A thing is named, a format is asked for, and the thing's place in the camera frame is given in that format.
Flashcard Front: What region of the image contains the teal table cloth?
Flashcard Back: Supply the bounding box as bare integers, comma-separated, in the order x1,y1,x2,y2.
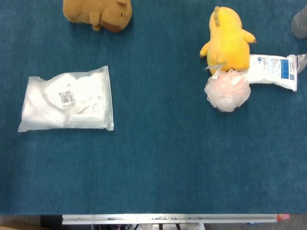
0,0,307,216

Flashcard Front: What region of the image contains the silver aluminium rail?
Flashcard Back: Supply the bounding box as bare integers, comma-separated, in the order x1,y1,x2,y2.
61,214,280,225

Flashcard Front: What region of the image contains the white frosted zip bag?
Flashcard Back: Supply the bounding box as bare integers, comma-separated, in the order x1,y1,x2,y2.
18,65,115,133

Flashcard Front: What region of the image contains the grey silver foil pouch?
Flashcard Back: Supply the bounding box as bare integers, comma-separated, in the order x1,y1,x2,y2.
286,53,307,75

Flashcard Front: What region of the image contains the grey shoe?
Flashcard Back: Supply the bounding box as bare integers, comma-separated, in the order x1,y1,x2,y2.
291,4,307,39

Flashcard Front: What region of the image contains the white blue printed package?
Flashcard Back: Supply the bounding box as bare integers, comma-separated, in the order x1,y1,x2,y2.
245,54,298,92

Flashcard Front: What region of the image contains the brown capybara plush toy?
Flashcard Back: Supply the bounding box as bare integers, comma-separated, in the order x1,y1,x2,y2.
63,0,133,33

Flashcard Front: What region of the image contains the pink mesh bath sponge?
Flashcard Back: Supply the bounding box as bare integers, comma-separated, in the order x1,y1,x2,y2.
204,69,251,113

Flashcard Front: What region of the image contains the yellow duck plush toy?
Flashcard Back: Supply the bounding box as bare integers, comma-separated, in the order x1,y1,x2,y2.
200,6,257,76

